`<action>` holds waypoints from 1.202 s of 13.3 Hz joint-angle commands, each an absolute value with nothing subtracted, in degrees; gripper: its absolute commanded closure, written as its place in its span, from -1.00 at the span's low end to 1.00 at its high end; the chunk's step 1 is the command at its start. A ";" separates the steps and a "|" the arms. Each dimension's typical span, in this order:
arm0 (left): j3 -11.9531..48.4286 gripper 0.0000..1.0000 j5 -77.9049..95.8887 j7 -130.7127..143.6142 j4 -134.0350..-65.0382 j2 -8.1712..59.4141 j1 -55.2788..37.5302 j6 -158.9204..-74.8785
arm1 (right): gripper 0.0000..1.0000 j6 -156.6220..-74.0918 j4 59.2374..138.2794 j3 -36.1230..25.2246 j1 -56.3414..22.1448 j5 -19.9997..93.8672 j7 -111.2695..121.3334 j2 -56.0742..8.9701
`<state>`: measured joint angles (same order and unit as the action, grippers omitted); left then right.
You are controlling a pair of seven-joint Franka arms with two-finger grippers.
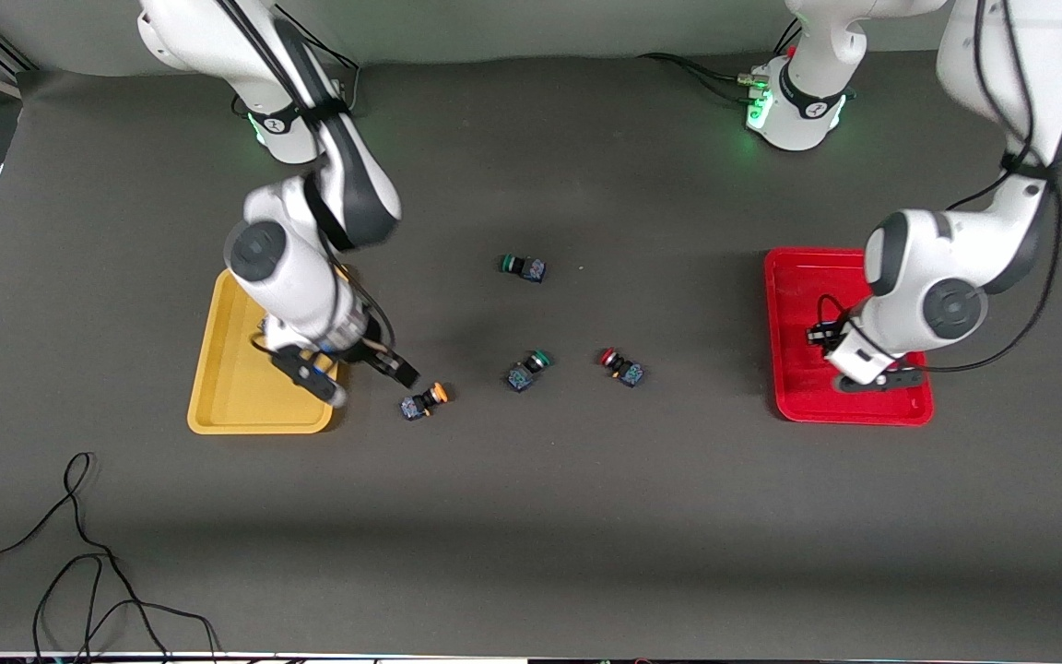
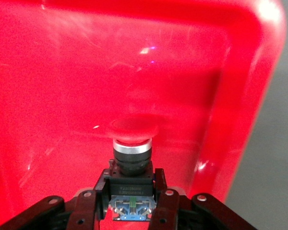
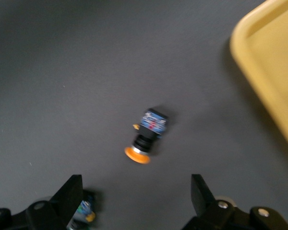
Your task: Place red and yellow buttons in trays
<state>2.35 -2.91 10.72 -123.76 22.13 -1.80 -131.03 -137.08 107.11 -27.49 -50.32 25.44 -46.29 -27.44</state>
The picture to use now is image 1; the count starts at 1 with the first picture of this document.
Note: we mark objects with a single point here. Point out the dark grey table mat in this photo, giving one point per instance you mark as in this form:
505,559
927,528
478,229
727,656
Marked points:
531,516

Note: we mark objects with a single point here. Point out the yellow plastic tray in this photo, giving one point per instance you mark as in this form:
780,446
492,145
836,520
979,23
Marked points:
236,387

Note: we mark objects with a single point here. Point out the yellow mushroom push button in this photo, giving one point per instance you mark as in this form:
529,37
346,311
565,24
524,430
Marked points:
416,406

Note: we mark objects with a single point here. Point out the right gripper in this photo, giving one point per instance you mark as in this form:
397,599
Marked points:
371,351

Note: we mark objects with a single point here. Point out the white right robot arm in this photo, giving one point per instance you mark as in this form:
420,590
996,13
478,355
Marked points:
296,267

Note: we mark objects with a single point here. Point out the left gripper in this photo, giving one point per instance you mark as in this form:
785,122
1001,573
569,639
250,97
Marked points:
820,336

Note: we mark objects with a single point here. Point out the green mushroom push button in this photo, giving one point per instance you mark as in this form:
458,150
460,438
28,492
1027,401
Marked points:
522,376
531,270

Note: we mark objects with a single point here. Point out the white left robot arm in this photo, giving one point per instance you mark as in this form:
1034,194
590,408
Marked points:
918,267

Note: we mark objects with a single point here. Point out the red mushroom push button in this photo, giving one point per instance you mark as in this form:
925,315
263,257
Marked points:
628,373

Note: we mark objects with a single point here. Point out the red plastic tray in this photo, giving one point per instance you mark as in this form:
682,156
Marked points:
798,387

